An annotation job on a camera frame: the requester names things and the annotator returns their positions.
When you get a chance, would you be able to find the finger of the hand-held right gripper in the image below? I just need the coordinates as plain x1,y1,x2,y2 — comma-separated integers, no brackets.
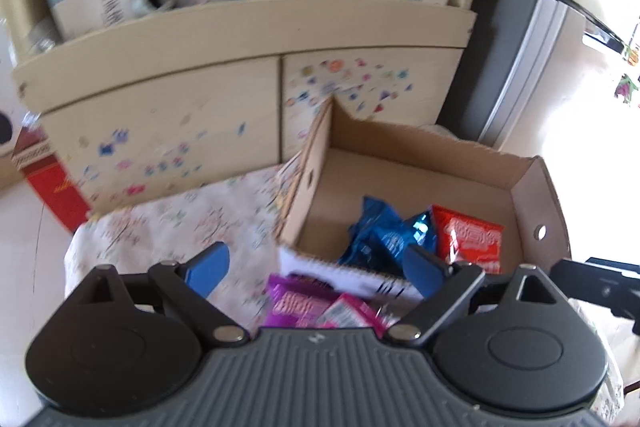
550,258,640,335

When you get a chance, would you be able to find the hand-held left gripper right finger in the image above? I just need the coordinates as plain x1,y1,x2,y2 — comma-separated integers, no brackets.
387,246,568,348

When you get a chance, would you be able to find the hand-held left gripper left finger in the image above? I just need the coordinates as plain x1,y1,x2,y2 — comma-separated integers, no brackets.
69,243,250,347

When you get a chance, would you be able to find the brown cardboard box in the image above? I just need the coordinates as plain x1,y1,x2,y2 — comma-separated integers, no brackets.
274,96,572,303

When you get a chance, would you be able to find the pink snack packet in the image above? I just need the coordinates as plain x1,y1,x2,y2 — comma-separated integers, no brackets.
315,292,401,339

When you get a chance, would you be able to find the purple snack packet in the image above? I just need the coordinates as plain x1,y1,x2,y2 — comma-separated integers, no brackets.
264,273,341,333

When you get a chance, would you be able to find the shiny blue snack packet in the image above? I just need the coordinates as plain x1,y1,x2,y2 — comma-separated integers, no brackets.
400,209,441,258

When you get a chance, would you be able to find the red snack packet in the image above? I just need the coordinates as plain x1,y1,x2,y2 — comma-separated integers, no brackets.
431,205,506,275

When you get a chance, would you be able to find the dark blue snack packet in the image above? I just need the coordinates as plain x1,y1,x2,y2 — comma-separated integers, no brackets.
339,196,416,273

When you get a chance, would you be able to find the beige wooden cabinet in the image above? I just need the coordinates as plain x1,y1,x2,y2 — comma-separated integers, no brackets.
0,0,496,228

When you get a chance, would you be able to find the red box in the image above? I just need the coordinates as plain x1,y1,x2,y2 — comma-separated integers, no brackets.
11,127,92,235

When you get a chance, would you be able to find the black cable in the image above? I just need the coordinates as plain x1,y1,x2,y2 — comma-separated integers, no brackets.
542,0,631,52

